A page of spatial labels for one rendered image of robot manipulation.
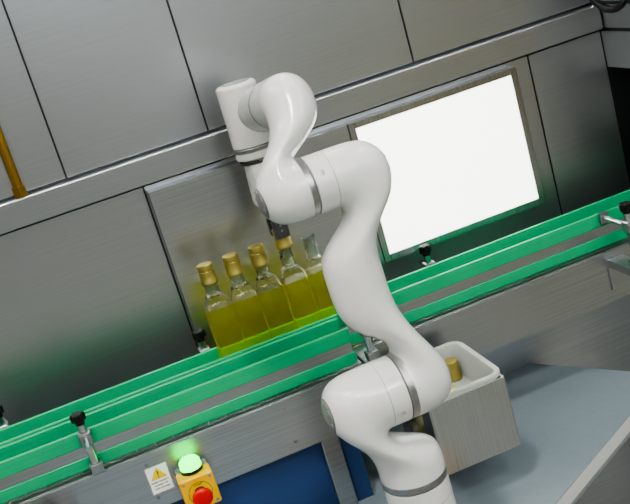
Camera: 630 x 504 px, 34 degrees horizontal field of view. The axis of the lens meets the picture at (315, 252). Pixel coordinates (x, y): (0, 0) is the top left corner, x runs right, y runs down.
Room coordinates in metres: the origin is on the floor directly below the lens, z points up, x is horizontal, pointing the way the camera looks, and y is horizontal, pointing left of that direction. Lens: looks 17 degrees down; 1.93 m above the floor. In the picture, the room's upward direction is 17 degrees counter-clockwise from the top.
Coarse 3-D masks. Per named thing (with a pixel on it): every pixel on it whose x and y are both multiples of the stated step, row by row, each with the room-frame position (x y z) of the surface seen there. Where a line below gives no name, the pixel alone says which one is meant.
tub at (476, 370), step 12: (444, 348) 2.07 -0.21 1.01; (456, 348) 2.07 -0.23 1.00; (468, 348) 2.02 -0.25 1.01; (468, 360) 2.02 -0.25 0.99; (480, 360) 1.96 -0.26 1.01; (468, 372) 2.03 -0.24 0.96; (480, 372) 1.96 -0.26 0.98; (492, 372) 1.90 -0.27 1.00; (456, 384) 2.02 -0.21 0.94; (468, 384) 1.86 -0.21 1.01; (480, 384) 1.86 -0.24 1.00
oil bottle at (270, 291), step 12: (276, 276) 2.12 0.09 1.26; (264, 288) 2.10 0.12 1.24; (276, 288) 2.10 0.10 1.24; (264, 300) 2.10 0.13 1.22; (276, 300) 2.10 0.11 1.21; (264, 312) 2.10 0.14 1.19; (276, 312) 2.10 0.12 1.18; (288, 312) 2.10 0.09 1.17; (276, 324) 2.10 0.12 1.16; (288, 324) 2.10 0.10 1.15; (276, 336) 2.10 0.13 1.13
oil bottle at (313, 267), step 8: (320, 256) 2.15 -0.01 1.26; (304, 264) 2.15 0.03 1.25; (312, 264) 2.13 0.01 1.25; (320, 264) 2.13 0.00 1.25; (312, 272) 2.12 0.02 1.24; (320, 272) 2.13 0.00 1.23; (312, 280) 2.12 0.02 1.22; (320, 280) 2.13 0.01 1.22; (312, 288) 2.13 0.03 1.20; (320, 288) 2.13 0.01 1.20; (320, 296) 2.12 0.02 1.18; (328, 296) 2.13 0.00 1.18; (320, 304) 2.12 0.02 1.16; (328, 304) 2.13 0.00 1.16; (320, 312) 2.13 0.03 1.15; (328, 312) 2.13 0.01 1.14; (336, 312) 2.13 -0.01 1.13
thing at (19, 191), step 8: (0, 128) 2.17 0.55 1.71; (0, 136) 2.16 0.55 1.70; (0, 144) 2.16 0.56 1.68; (0, 152) 2.16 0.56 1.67; (8, 152) 2.17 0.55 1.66; (8, 160) 2.16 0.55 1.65; (8, 168) 2.16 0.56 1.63; (16, 168) 2.17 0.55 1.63; (8, 176) 2.17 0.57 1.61; (16, 176) 2.16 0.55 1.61; (16, 184) 2.16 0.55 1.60; (16, 192) 2.16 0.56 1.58; (24, 192) 2.16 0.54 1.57
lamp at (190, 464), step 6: (186, 456) 1.88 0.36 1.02; (192, 456) 1.88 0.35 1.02; (180, 462) 1.87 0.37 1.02; (186, 462) 1.87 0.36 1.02; (192, 462) 1.86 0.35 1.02; (198, 462) 1.87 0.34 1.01; (180, 468) 1.87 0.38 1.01; (186, 468) 1.86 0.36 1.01; (192, 468) 1.86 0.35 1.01; (198, 468) 1.86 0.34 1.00; (186, 474) 1.86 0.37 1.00; (192, 474) 1.86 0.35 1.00
